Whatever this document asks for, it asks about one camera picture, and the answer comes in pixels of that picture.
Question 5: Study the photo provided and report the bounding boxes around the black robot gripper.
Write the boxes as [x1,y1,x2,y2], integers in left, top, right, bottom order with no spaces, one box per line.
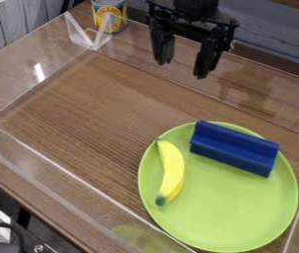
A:
[148,0,240,79]

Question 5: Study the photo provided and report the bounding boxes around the yellow toy banana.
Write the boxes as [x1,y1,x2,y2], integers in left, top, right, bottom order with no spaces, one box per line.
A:
[155,138,184,206]

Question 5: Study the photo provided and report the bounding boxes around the green round plate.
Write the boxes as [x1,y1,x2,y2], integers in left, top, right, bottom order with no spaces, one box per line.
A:
[138,123,299,253]

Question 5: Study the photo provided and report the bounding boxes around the yellow labelled tin can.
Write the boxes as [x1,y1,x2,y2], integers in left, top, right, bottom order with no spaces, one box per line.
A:
[91,0,128,34]

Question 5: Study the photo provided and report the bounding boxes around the blue foam block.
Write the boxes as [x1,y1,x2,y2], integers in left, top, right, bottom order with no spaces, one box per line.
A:
[190,121,279,177]

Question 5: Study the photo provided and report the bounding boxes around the black device with knob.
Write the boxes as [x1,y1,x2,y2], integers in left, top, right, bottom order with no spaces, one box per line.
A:
[9,228,69,253]

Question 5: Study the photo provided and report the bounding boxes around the clear acrylic enclosure wall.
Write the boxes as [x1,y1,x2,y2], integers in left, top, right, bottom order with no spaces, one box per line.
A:
[0,4,299,253]

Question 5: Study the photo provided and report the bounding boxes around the black cable loop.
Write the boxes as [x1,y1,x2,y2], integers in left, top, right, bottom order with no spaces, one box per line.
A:
[0,221,28,253]

